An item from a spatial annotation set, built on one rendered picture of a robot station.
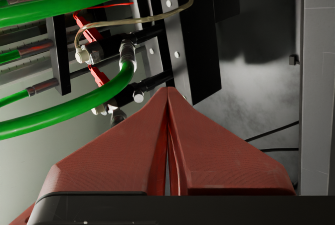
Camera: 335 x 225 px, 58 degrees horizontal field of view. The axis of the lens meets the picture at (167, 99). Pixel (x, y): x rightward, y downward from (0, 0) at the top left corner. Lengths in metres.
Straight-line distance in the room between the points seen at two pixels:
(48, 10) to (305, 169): 0.39
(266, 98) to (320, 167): 0.19
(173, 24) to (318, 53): 0.21
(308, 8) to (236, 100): 0.32
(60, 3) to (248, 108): 0.48
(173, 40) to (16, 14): 0.29
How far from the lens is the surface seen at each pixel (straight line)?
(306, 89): 0.42
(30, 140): 0.74
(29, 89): 0.62
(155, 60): 0.54
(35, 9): 0.24
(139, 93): 0.46
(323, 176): 0.48
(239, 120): 0.67
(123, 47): 0.39
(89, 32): 0.46
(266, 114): 0.62
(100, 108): 0.45
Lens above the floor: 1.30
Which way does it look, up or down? 35 degrees down
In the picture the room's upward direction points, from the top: 118 degrees counter-clockwise
